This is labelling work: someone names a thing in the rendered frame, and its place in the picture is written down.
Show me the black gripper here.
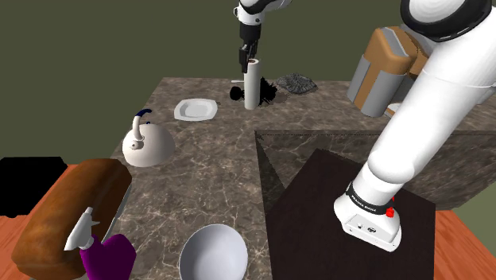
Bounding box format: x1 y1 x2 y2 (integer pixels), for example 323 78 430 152
238 22 260 74

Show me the white paper towel roll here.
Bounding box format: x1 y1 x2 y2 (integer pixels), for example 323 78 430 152
231 58 261 111

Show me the black spiky object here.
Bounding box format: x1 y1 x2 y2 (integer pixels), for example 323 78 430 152
229 76 279 107

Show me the grey crumpled cloth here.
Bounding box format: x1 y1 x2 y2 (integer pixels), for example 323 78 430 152
275 72 319 95

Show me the white square plate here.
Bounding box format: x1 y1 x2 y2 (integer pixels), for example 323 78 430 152
172 98 219 123

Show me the brown and grey appliance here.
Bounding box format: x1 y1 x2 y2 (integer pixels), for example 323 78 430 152
346 25 429 119

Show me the dark robot stand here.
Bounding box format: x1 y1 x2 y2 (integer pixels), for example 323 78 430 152
265 148 437 280

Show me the white round bowl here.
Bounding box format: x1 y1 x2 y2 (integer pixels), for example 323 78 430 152
178 224 250 280

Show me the brown bread loaf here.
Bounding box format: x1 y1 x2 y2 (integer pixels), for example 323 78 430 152
10 157 134 280

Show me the purple spray bottle white trigger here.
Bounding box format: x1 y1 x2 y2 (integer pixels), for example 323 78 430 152
63 206 138 280

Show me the white kettle with blue handle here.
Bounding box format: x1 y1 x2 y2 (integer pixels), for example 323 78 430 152
121 107 176 168

